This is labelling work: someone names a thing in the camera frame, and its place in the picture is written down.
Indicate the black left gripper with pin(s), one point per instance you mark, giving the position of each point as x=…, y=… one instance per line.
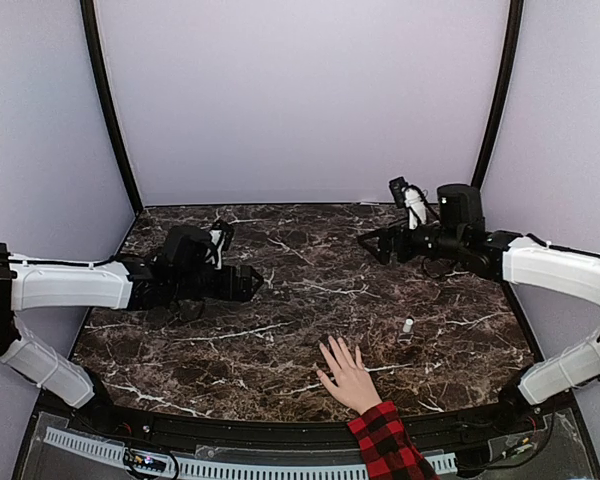
x=244, y=292

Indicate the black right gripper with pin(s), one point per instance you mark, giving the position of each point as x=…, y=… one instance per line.
x=387, y=236

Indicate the purple nail polish bottle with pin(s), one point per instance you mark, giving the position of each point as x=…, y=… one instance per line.
x=408, y=326

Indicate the red plaid sleeve forearm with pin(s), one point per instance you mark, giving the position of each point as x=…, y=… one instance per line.
x=385, y=447

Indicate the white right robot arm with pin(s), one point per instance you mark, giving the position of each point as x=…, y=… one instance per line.
x=455, y=231

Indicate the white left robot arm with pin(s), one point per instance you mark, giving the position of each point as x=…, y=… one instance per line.
x=189, y=266

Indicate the person's bare hand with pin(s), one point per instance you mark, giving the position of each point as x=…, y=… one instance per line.
x=348, y=382

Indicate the small green circuit board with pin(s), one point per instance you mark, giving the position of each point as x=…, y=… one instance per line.
x=146, y=464

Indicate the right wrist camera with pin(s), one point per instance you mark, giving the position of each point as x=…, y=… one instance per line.
x=410, y=198

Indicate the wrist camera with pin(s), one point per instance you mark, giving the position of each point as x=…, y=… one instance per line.
x=222, y=234
x=410, y=198

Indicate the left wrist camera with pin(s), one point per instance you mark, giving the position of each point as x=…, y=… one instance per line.
x=222, y=234

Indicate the grey slotted cable duct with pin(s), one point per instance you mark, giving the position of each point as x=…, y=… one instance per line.
x=219, y=462

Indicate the black right frame post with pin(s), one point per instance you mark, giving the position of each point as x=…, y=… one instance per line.
x=506, y=65

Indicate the black frame post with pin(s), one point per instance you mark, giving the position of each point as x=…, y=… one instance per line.
x=108, y=109
x=506, y=65

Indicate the black left frame post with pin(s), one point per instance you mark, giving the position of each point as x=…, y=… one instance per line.
x=108, y=109

